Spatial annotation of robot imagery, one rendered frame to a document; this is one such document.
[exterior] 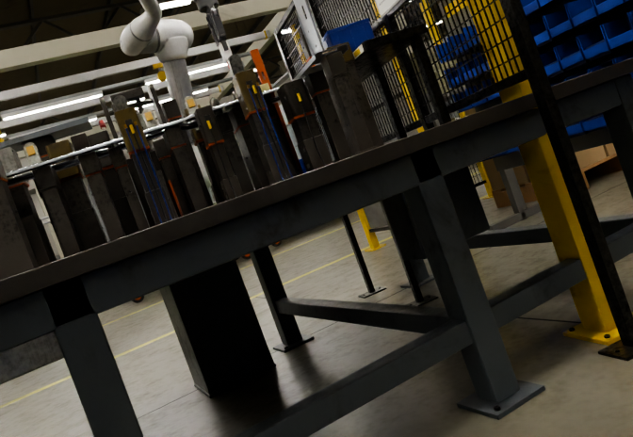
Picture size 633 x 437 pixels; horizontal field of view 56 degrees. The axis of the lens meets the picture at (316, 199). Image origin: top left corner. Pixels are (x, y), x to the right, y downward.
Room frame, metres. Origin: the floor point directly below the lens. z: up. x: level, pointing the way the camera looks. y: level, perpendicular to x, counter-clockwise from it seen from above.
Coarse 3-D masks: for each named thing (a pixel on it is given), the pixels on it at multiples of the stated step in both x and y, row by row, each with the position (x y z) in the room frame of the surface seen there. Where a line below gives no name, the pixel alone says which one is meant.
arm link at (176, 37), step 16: (160, 32) 2.55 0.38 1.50; (176, 32) 2.59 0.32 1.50; (192, 32) 2.67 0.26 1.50; (160, 48) 2.58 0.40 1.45; (176, 48) 2.60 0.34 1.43; (176, 64) 2.62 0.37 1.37; (176, 80) 2.63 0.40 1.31; (176, 96) 2.64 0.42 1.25; (192, 96) 2.68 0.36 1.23; (192, 144) 2.68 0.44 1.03
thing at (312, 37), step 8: (296, 0) 2.06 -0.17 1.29; (304, 0) 1.97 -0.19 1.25; (296, 8) 2.08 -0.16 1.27; (304, 8) 2.01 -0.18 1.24; (304, 16) 2.04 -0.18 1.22; (312, 16) 1.98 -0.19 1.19; (304, 24) 2.06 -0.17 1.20; (312, 24) 2.00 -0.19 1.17; (304, 32) 2.08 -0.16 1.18; (312, 32) 2.02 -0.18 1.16; (312, 40) 2.05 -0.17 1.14; (320, 40) 1.98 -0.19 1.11; (312, 48) 2.07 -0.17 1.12; (320, 48) 2.00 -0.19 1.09; (312, 56) 2.08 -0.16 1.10
